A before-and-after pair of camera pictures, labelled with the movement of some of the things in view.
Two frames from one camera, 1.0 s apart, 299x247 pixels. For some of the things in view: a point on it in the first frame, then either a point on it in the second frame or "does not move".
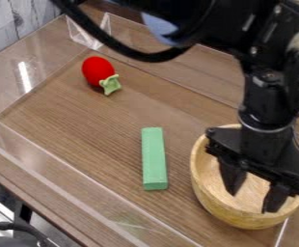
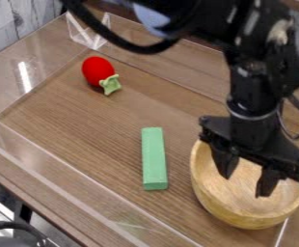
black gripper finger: (275, 199) -> (267, 181)
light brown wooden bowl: (241, 209) does not move
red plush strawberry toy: (99, 71) does not move
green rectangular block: (153, 158) does not move
